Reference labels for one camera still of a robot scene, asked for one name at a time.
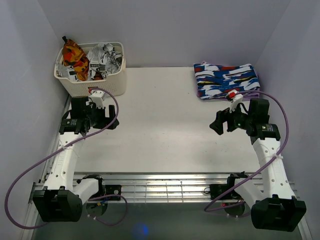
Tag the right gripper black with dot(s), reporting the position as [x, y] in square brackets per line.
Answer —
[222, 116]

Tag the cream perforated plastic basket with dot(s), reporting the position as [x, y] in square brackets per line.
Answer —
[115, 83]

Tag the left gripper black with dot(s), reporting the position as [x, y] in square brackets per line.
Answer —
[105, 121]

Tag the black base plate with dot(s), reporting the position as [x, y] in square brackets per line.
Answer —
[112, 189]
[216, 190]

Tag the blue red white folded trousers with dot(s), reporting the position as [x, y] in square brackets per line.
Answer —
[225, 78]

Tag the orange camouflage trousers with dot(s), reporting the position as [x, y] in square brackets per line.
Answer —
[74, 56]

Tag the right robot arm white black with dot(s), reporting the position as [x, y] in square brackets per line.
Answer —
[276, 206]

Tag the newspaper print trousers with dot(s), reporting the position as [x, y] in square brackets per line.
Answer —
[103, 60]

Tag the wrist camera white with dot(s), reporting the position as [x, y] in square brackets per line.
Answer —
[235, 98]
[98, 98]

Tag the aluminium rail frame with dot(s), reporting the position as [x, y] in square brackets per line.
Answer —
[166, 170]

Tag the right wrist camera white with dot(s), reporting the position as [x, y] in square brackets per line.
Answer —
[235, 98]

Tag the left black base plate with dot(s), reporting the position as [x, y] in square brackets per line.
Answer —
[112, 189]

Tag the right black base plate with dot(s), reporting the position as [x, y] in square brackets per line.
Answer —
[216, 190]

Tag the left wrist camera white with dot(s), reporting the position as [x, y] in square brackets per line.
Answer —
[98, 98]

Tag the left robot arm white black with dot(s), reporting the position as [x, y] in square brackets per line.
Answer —
[60, 200]

